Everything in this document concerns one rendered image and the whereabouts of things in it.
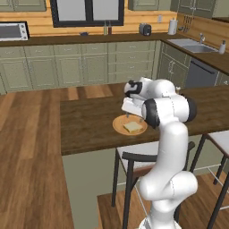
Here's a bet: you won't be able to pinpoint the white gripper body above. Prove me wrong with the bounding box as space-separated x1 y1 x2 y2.
121 98 148 119

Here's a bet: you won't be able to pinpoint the white bread slice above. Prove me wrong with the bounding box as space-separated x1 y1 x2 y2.
123 121 144 134

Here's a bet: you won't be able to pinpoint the orange round plate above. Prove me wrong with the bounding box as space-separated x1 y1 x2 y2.
112 114 148 137

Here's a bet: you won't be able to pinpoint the wooden top dining counter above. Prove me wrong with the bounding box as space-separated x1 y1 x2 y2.
59 81 229 229

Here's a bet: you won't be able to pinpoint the dark grey toaster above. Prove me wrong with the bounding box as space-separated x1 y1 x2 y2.
138 22 153 37

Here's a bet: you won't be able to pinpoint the green cupboards beside dishwasher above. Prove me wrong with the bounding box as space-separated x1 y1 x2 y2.
157 41 192 89

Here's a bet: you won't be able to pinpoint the long green base cupboard run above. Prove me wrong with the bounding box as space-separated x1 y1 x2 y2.
0 39 163 94

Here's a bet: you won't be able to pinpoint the dark grey dishwasher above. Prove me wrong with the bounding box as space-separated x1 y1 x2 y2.
184 57 220 89

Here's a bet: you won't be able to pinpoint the steel sink basin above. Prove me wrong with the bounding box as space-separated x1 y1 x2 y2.
166 38 219 55

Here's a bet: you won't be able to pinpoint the white paper towel roll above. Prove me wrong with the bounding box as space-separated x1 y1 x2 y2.
167 17 179 37

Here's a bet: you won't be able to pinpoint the steel tap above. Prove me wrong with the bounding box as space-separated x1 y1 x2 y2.
199 32 207 46

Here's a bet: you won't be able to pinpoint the black framed window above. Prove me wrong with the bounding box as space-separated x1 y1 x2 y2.
49 0 125 29

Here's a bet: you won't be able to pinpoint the white soap dispenser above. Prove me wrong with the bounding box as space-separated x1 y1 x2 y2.
218 39 227 55

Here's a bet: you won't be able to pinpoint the black frame stool white seat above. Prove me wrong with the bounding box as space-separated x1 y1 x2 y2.
111 140 197 229
190 130 229 229

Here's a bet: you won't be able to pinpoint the rail with hanging tools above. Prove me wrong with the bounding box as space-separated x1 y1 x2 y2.
178 13 193 34

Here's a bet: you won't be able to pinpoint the green wall cupboard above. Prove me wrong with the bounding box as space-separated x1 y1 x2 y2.
128 0 173 13
176 0 217 20
0 0 47 13

